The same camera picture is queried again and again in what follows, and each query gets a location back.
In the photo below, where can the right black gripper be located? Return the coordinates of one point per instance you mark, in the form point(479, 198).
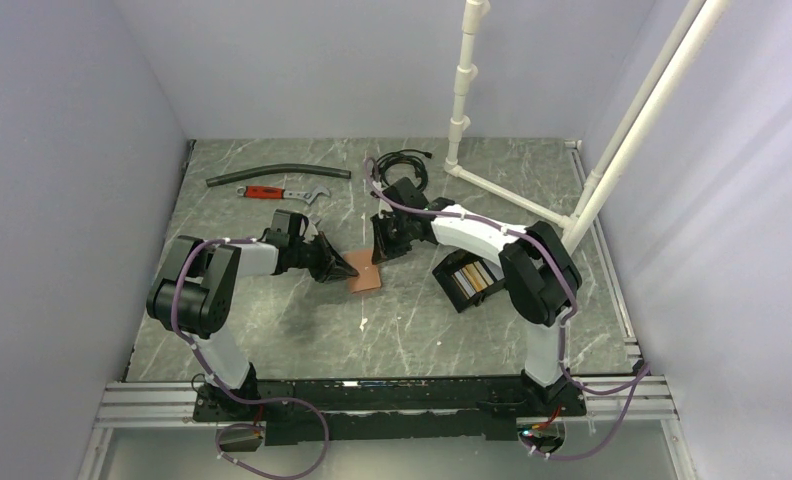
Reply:
point(382, 250)

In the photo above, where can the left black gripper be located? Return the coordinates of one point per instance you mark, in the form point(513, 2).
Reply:
point(335, 267)

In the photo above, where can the brown leather card holder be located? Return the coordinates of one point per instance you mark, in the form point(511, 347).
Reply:
point(368, 278)

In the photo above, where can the black card box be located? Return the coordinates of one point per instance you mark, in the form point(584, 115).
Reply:
point(458, 260)

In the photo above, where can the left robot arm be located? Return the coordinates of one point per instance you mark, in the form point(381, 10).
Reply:
point(192, 293)

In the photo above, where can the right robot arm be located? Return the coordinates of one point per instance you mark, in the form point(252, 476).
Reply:
point(537, 270)

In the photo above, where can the white card stack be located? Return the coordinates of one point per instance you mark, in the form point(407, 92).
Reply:
point(464, 283)

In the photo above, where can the red handled adjustable wrench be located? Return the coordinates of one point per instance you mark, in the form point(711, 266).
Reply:
point(276, 193)

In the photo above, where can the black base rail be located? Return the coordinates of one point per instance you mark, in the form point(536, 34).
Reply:
point(493, 407)

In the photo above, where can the white pvc pipe frame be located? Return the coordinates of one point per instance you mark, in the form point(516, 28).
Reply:
point(543, 68)

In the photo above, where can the aluminium extrusion frame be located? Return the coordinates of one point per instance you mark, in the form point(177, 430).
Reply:
point(156, 405)

